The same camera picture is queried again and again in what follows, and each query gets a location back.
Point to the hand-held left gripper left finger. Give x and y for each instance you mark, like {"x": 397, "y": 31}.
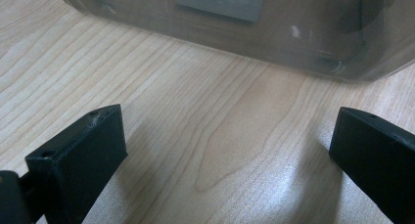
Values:
{"x": 78, "y": 165}

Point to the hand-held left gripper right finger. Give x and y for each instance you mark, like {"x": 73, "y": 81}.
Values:
{"x": 375, "y": 158}

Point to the translucent grey plastic storage box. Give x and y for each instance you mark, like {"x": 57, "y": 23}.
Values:
{"x": 228, "y": 38}

